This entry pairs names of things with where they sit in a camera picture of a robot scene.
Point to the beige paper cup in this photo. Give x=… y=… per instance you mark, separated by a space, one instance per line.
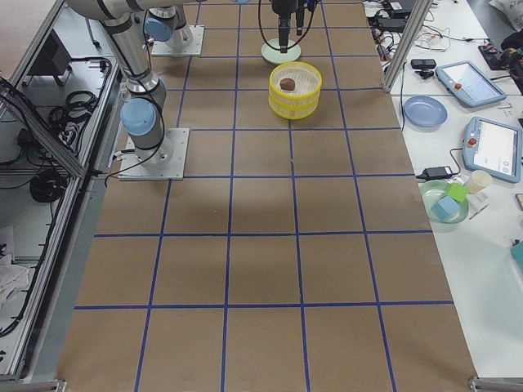
x=478 y=181

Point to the blue plate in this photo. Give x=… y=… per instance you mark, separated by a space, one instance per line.
x=425 y=111

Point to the green bowl with blocks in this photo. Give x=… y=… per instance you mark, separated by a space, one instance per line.
x=432 y=191

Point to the aluminium frame post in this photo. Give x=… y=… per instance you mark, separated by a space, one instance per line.
x=413 y=25

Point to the green foam block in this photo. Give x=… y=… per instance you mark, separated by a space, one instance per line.
x=457 y=192

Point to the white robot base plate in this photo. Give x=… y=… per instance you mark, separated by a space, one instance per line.
x=167 y=163

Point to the upper teach pendant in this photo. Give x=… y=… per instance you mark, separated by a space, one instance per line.
x=468 y=84

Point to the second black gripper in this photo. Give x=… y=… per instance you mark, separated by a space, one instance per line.
x=283 y=7

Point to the lower teach pendant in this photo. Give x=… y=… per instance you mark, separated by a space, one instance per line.
x=493 y=147

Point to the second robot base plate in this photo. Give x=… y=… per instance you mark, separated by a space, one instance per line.
x=187 y=41

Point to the black power adapter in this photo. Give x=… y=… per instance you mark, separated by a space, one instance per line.
x=436 y=173

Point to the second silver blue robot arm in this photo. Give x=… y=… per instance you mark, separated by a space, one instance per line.
x=167 y=33

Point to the teach pendant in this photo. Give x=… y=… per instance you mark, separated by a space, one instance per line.
x=468 y=84
x=493 y=147

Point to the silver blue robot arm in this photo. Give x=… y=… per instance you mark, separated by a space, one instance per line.
x=125 y=39

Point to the white crumpled cloth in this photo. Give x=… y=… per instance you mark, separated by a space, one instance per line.
x=14 y=277

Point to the blue foam block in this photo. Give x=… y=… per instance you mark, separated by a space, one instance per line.
x=445 y=209

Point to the light green plate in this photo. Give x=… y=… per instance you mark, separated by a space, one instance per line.
x=270 y=52

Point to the yellow bamboo steamer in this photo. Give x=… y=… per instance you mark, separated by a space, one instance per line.
x=303 y=101

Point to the brown bun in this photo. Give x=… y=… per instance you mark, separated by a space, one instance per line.
x=287 y=84

